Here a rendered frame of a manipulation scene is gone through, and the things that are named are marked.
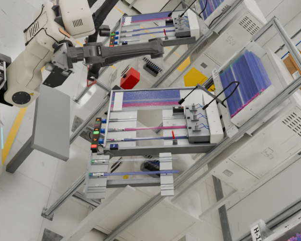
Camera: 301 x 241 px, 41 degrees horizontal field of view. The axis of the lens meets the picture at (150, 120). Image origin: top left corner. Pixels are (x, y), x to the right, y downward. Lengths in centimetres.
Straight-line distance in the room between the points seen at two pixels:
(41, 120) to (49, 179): 73
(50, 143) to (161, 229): 111
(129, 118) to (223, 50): 139
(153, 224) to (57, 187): 78
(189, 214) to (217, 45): 161
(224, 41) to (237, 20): 22
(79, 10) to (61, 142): 85
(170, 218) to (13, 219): 108
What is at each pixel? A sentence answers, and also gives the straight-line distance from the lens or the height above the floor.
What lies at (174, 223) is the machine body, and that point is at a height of 48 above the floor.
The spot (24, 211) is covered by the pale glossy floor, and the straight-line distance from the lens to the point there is 296.
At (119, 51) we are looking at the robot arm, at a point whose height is 134.
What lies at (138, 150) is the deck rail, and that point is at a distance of 256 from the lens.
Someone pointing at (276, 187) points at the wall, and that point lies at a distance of 423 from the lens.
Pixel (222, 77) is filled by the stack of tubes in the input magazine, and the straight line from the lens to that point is 286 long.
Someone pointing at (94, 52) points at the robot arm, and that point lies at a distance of 214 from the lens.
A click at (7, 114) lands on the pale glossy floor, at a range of 346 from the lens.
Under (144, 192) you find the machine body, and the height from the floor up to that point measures 58.
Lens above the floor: 219
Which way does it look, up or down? 27 degrees down
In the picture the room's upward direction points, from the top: 46 degrees clockwise
